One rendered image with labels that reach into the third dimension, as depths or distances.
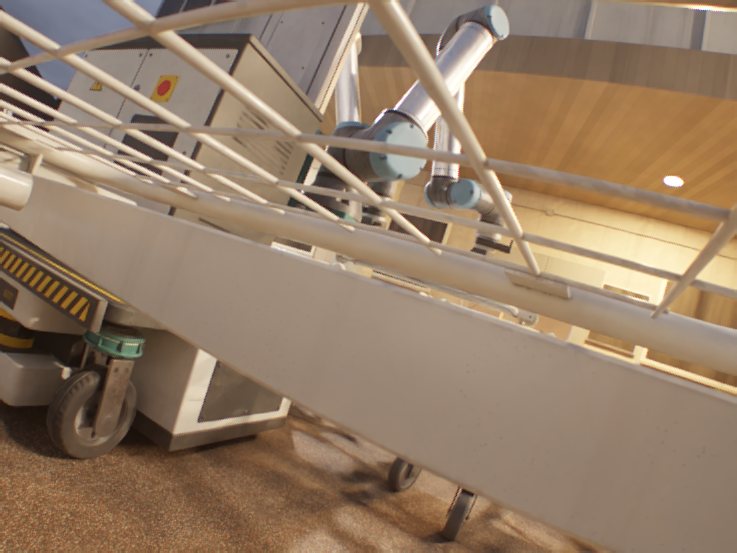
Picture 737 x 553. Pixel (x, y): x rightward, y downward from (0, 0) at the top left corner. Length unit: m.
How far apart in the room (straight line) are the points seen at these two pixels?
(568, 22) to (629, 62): 1.20
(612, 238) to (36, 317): 7.60
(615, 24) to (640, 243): 3.47
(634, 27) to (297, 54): 4.91
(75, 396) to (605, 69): 4.96
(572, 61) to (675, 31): 1.33
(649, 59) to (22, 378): 5.17
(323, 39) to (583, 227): 6.85
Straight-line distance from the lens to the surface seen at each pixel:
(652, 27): 5.95
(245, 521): 0.89
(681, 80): 5.05
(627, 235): 7.87
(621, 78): 5.03
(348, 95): 1.63
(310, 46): 1.44
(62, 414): 0.84
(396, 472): 1.23
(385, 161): 1.14
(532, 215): 8.06
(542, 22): 6.12
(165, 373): 0.92
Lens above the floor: 0.44
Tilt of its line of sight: 1 degrees up
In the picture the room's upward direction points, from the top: 20 degrees clockwise
